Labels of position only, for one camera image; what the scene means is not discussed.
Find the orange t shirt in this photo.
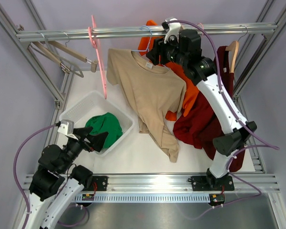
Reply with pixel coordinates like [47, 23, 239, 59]
[137, 20, 201, 122]

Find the wooden hanger with metal hook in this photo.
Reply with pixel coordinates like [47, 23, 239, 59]
[225, 25, 248, 73]

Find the white plastic basket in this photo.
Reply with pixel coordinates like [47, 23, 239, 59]
[59, 90, 134, 157]

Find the light blue wire hanger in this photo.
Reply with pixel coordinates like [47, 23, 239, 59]
[132, 25, 163, 55]

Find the aluminium hanging rail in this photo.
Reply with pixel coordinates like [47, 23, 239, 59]
[16, 22, 277, 42]

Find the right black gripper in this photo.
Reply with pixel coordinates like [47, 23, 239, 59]
[146, 32, 188, 68]

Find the green t shirt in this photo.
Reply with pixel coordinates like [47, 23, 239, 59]
[85, 112, 123, 149]

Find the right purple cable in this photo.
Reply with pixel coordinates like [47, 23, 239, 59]
[166, 20, 280, 220]

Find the empty wooden hanger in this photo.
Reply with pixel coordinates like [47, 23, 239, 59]
[32, 42, 84, 78]
[49, 41, 98, 73]

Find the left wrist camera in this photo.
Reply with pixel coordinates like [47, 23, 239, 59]
[58, 120, 78, 140]

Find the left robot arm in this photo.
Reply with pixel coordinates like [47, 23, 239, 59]
[22, 124, 108, 229]

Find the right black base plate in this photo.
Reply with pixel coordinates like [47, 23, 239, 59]
[187, 175, 235, 191]

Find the purple cable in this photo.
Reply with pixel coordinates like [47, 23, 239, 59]
[166, 20, 280, 220]
[12, 122, 89, 229]

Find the white slotted cable duct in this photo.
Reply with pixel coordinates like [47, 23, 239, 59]
[73, 193, 210, 203]

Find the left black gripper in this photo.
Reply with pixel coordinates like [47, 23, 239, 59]
[59, 126, 108, 173]

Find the beige t shirt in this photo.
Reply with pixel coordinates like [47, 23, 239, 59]
[106, 48, 186, 163]

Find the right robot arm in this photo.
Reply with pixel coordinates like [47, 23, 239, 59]
[146, 29, 257, 189]

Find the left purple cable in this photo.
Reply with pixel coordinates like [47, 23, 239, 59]
[12, 122, 89, 229]

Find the red t shirt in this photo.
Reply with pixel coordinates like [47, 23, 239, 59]
[173, 93, 222, 154]

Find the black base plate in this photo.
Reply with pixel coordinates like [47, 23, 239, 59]
[83, 176, 108, 191]
[187, 175, 235, 191]

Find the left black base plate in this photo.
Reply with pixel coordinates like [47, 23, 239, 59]
[83, 176, 108, 191]

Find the pink plastic hanger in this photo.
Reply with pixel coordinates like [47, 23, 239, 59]
[88, 15, 107, 99]

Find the dark maroon t shirt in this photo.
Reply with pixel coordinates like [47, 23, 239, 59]
[200, 46, 245, 172]

